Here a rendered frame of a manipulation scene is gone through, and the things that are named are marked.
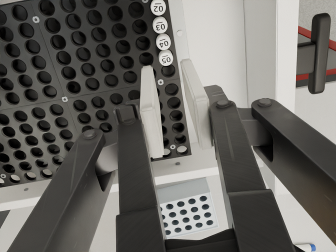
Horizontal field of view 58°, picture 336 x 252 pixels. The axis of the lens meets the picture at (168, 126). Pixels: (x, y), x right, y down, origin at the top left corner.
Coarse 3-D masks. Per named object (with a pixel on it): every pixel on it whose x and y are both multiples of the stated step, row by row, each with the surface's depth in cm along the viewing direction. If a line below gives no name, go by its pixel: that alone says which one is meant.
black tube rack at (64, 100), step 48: (48, 0) 25; (96, 0) 25; (144, 0) 25; (0, 48) 26; (48, 48) 26; (96, 48) 27; (144, 48) 27; (0, 96) 28; (48, 96) 29; (96, 96) 29; (0, 144) 35; (48, 144) 31
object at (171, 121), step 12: (168, 12) 26; (168, 24) 26; (156, 36) 27; (156, 48) 27; (168, 48) 27; (156, 60) 28; (180, 84) 29; (168, 96) 29; (180, 96) 29; (168, 108) 30; (180, 108) 30; (168, 120) 31; (180, 120) 31; (180, 132) 31; (180, 144) 32; (180, 156) 33
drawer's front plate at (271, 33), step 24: (264, 0) 26; (288, 0) 23; (264, 24) 27; (288, 24) 24; (264, 48) 28; (288, 48) 25; (264, 72) 29; (288, 72) 26; (264, 96) 30; (288, 96) 27; (264, 168) 35; (288, 192) 32
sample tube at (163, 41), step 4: (160, 36) 25; (164, 36) 25; (168, 36) 26; (156, 40) 26; (160, 40) 26; (164, 40) 26; (168, 40) 26; (156, 44) 26; (160, 44) 26; (164, 44) 26; (168, 44) 26; (160, 48) 26; (164, 48) 26
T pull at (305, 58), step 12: (324, 12) 26; (312, 24) 27; (324, 24) 26; (312, 36) 27; (324, 36) 26; (300, 48) 27; (312, 48) 27; (324, 48) 27; (300, 60) 27; (312, 60) 27; (324, 60) 27; (300, 72) 28; (312, 72) 28; (324, 72) 28; (312, 84) 29; (324, 84) 28
